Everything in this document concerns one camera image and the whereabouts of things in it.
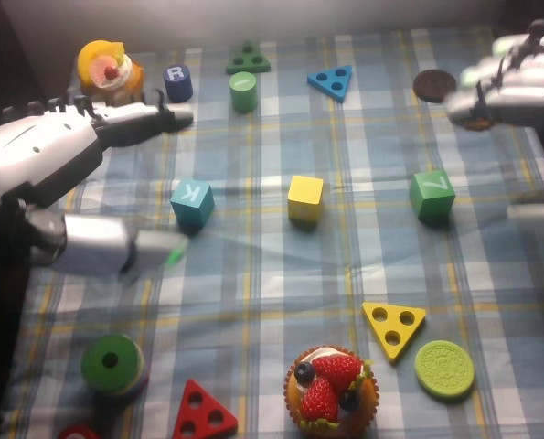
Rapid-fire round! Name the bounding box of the strawberry toy cupcake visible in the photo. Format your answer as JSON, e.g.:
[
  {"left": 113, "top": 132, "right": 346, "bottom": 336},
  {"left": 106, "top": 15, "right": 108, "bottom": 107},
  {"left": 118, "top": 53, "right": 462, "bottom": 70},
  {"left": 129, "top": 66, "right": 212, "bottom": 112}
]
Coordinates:
[{"left": 283, "top": 346, "right": 379, "bottom": 434}]

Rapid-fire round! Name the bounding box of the green cylinder block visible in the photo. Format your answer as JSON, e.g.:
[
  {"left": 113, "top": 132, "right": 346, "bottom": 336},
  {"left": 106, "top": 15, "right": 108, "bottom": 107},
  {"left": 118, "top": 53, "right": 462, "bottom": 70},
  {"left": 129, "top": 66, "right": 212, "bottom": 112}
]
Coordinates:
[{"left": 229, "top": 71, "right": 259, "bottom": 114}]

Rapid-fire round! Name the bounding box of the red triangle block with holes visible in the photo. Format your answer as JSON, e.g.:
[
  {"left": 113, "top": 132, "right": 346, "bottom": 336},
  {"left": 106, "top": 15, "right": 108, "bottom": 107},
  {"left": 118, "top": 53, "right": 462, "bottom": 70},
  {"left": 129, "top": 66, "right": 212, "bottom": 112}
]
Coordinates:
[{"left": 171, "top": 378, "right": 240, "bottom": 439}]

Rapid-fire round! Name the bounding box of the teal K cube block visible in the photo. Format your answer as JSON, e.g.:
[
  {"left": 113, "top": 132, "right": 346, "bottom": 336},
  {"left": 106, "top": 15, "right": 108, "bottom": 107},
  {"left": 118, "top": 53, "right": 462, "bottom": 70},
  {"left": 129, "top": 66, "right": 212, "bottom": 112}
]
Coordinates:
[{"left": 169, "top": 177, "right": 216, "bottom": 235}]

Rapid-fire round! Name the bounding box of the blue triangle block with holes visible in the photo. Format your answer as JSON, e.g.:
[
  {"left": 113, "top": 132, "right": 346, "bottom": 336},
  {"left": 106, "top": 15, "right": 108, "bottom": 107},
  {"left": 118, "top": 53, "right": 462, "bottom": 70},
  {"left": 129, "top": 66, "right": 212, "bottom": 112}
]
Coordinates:
[{"left": 306, "top": 64, "right": 354, "bottom": 104}]

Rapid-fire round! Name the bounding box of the red cylinder block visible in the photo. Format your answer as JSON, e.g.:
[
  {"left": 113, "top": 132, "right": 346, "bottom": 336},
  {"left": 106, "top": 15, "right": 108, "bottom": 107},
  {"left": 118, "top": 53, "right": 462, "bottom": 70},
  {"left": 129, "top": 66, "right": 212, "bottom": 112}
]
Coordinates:
[{"left": 55, "top": 423, "right": 101, "bottom": 439}]

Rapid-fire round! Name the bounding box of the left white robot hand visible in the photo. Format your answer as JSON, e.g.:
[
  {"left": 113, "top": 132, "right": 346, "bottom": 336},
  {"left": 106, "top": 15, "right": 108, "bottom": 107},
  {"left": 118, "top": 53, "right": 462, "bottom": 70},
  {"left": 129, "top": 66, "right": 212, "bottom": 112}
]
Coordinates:
[{"left": 0, "top": 89, "right": 195, "bottom": 280}]

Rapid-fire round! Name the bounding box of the green sandwich toy cookie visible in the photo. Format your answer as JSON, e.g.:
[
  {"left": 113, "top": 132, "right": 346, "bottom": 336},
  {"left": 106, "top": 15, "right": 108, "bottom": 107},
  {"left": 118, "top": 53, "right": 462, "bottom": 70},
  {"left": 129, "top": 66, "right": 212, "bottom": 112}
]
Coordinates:
[{"left": 413, "top": 340, "right": 476, "bottom": 402}]

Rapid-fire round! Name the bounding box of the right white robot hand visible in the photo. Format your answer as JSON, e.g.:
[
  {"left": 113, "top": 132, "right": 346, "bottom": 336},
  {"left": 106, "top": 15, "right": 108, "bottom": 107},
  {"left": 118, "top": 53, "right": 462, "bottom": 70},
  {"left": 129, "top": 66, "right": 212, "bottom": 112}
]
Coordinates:
[{"left": 445, "top": 18, "right": 544, "bottom": 226}]

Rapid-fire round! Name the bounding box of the colourful stacked ring toy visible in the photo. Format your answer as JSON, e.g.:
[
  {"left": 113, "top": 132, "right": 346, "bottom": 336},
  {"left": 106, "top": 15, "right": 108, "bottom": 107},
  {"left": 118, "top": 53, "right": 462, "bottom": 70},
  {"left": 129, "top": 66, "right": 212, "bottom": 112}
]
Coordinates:
[{"left": 80, "top": 332, "right": 150, "bottom": 402}]

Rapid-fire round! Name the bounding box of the brown chocolate toy cookie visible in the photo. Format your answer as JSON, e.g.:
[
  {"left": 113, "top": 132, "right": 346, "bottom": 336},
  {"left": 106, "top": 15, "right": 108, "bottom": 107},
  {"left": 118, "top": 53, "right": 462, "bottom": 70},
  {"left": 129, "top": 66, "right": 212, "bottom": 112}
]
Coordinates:
[{"left": 411, "top": 69, "right": 458, "bottom": 104}]

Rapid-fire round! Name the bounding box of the yellow triangle block with holes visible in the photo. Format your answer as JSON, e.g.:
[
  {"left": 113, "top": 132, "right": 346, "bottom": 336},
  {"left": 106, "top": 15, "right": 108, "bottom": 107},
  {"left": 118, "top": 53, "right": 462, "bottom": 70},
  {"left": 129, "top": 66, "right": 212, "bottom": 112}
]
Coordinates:
[{"left": 361, "top": 301, "right": 427, "bottom": 363}]

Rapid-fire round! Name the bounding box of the blue plaid tablecloth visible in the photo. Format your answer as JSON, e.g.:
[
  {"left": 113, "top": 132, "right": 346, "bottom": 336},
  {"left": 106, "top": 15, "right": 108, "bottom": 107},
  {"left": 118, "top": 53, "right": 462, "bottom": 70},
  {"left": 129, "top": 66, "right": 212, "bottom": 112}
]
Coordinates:
[{"left": 1, "top": 27, "right": 544, "bottom": 439}]

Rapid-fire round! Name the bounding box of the green cube block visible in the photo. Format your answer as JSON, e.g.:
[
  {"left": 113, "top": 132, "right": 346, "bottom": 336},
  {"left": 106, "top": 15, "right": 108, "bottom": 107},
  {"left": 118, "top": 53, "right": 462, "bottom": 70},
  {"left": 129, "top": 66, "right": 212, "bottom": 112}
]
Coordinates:
[{"left": 408, "top": 170, "right": 456, "bottom": 226}]

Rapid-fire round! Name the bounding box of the yellow cube block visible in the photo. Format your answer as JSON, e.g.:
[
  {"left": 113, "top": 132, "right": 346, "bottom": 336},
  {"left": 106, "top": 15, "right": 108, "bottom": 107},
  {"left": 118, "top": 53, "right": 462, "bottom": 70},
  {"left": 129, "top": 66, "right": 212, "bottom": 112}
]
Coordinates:
[{"left": 286, "top": 175, "right": 325, "bottom": 226}]

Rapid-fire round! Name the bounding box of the orange peach toy cupcake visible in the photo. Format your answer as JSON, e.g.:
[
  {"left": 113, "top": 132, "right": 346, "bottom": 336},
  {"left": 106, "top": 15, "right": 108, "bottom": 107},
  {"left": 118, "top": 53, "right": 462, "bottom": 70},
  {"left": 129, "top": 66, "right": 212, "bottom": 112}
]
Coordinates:
[{"left": 77, "top": 39, "right": 145, "bottom": 104}]

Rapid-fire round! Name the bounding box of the green triangle block with holes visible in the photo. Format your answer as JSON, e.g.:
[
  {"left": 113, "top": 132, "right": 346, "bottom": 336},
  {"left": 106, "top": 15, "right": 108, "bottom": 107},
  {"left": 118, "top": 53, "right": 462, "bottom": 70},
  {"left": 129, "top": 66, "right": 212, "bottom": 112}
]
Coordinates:
[{"left": 225, "top": 40, "right": 272, "bottom": 76}]

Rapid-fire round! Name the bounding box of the blue R cylinder block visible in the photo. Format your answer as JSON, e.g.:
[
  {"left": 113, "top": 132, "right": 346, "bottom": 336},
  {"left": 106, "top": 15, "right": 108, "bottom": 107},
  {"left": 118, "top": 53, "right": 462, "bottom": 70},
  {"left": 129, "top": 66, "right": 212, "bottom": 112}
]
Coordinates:
[{"left": 162, "top": 63, "right": 195, "bottom": 104}]

